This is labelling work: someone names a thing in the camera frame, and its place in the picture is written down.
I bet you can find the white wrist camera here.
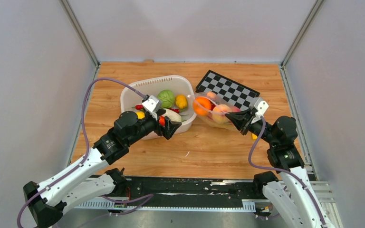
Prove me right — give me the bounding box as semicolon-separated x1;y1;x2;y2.
251;97;269;124
142;95;162;121

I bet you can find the orange fruit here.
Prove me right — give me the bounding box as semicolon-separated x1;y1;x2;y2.
192;97;212;116

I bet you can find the white daikon radish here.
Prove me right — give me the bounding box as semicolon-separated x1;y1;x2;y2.
162;109;183;122

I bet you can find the green round cabbage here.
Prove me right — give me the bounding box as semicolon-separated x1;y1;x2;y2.
157;90;175;108

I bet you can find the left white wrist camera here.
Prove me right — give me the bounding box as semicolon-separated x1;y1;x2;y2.
142;95;162;121

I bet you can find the clear zip top bag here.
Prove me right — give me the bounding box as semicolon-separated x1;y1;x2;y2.
187;92;242;131

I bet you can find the yellow lemon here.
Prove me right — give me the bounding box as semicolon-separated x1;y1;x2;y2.
136;112;145;119

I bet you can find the black white checkerboard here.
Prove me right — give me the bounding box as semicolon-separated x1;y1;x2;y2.
195;70;260;111

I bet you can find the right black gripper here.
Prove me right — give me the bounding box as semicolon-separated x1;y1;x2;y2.
225;108;277;146

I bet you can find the red chili pepper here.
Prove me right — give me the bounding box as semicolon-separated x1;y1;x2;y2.
135;104;144;110
169;108;180;114

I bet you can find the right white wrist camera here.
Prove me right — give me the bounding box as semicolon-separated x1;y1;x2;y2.
251;97;269;124

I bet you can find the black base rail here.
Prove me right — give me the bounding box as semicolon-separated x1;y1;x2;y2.
45;176;337;218

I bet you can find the white plastic basket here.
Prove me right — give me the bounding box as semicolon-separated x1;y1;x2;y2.
120;75;197;134

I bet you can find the yellow peach fruit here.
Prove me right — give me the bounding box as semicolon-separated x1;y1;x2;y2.
212;104;231;124

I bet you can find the red chili pepper left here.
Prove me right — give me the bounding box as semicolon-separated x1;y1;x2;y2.
135;104;144;110

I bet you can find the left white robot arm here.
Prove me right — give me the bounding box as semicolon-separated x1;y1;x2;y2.
23;111;182;228

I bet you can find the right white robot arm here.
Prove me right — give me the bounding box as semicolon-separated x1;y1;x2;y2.
225;109;335;228

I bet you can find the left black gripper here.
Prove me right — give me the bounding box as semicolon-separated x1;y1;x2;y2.
126;108;182;146

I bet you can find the carrot with green stem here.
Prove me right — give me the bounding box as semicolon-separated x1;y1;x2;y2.
159;116;165;127

